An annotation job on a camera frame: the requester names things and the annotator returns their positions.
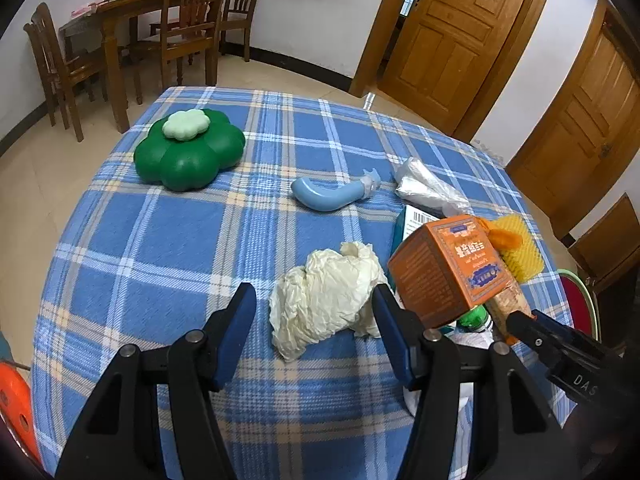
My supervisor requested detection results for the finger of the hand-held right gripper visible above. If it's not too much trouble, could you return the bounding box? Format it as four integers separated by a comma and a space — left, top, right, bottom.
505, 310, 576, 363

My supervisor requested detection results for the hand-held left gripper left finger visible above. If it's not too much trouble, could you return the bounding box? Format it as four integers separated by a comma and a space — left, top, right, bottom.
55, 282, 258, 480

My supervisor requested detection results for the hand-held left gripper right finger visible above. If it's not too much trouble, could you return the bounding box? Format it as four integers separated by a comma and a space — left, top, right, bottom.
371, 282, 583, 480

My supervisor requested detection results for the tan textured block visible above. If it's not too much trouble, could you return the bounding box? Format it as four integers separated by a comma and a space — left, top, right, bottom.
487, 280, 533, 346

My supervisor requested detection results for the cream paper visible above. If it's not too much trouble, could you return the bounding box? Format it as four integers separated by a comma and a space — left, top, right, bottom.
269, 241, 388, 361

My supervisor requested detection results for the orange cardboard box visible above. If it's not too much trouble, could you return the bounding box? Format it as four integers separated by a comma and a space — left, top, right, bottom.
387, 214, 511, 328

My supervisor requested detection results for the red round stool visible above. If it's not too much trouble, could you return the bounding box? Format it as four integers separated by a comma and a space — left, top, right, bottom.
557, 270, 601, 341

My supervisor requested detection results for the yellow ribbed sponge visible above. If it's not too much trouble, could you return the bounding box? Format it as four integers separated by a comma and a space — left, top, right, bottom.
492, 213, 545, 282

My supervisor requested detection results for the orange cloth bundle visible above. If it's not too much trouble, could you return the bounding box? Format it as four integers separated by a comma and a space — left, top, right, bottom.
477, 217, 523, 251

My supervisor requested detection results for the blue plaid tablecloth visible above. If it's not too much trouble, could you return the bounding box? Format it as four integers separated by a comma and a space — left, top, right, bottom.
31, 86, 576, 480

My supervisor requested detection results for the teal and white box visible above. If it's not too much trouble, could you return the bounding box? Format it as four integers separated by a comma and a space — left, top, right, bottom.
392, 203, 441, 261

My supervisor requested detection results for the wooden furniture panel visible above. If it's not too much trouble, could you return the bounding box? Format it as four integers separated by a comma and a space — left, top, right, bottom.
567, 192, 640, 306

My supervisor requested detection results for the clear crumpled plastic bag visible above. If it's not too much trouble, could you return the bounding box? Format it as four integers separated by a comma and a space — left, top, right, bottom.
394, 157, 471, 218

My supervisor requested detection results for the green flower-shaped container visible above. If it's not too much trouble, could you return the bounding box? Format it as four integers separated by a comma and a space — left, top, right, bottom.
134, 109, 246, 192

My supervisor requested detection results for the light green flower-shaped lid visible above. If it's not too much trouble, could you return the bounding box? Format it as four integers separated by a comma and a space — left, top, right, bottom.
163, 110, 209, 141

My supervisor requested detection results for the closed wooden door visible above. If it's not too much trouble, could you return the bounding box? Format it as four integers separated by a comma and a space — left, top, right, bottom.
507, 0, 640, 241

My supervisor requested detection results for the orange plastic stool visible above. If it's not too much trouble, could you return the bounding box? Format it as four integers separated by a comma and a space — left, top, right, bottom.
0, 362, 43, 466

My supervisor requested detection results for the open wooden door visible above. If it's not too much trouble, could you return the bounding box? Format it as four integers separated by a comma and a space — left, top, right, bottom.
377, 0, 543, 133

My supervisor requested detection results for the wooden dining chair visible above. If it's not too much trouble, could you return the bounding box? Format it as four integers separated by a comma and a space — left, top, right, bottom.
24, 2, 108, 142
127, 0, 241, 106
149, 0, 272, 63

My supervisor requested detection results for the wooden dining table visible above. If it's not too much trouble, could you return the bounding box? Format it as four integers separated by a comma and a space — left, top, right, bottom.
60, 0, 241, 133

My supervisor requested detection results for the green striped keychain toy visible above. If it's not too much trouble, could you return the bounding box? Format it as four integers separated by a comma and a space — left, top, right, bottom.
457, 305, 493, 333

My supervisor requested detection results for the blue curved plastic handle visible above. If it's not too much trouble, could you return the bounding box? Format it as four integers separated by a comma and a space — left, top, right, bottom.
291, 170, 383, 212

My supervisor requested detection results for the wooden door frame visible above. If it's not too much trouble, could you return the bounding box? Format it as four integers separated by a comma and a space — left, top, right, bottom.
350, 0, 558, 141

